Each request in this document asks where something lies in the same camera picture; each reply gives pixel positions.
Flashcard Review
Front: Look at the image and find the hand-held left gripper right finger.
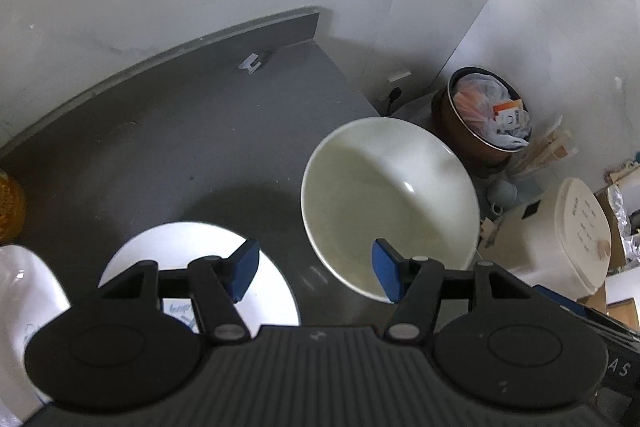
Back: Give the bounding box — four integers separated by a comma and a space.
371, 238, 538, 344

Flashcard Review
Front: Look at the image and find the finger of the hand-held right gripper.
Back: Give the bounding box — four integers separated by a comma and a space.
531, 284, 588, 315

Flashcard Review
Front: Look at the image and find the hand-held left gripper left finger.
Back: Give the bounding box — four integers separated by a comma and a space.
97, 238, 261, 343

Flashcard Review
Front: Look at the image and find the small white plate blue print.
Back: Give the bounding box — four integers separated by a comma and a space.
98, 221, 301, 333

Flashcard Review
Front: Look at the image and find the large white bowl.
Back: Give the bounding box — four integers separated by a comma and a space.
300, 117, 482, 300

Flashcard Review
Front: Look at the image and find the large white plate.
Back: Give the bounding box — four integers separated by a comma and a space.
0, 245, 72, 425

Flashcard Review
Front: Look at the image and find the white rice cooker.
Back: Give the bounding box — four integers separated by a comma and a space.
477, 177, 613, 300

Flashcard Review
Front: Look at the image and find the cardboard box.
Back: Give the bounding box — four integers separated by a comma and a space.
592, 184, 640, 278

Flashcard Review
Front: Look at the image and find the grey cup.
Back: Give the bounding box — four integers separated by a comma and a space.
487, 179, 519, 215

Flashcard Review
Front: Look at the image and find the brown trash bin black rim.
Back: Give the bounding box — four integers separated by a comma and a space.
432, 67, 535, 168

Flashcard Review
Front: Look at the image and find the orange white carton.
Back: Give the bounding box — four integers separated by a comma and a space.
492, 99, 526, 128

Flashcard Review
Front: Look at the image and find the orange juice bottle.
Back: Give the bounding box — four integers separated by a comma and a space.
0, 169, 27, 244

